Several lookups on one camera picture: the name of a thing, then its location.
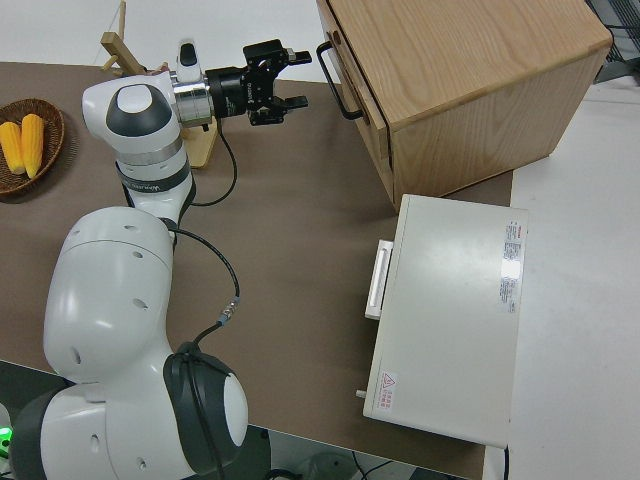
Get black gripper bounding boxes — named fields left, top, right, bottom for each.
left=205, top=39, right=312, bottom=126

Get wooden drawer with black handle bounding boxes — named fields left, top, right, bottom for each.
left=315, top=0, right=390, bottom=161

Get light wooden drawer cabinet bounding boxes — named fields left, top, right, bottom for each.
left=315, top=0, right=614, bottom=211

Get wooden mug tree stand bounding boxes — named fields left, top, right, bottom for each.
left=99, top=32, right=221, bottom=170

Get brown table mat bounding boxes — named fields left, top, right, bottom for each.
left=0, top=60, right=516, bottom=464

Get brown wicker basket tray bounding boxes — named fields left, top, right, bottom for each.
left=0, top=98, right=66, bottom=196

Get yellow corn cob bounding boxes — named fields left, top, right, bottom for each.
left=20, top=113, right=45, bottom=180
left=0, top=121, right=26, bottom=176

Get white toaster oven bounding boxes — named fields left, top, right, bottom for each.
left=353, top=193, right=530, bottom=449

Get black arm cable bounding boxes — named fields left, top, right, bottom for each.
left=164, top=117, right=242, bottom=480

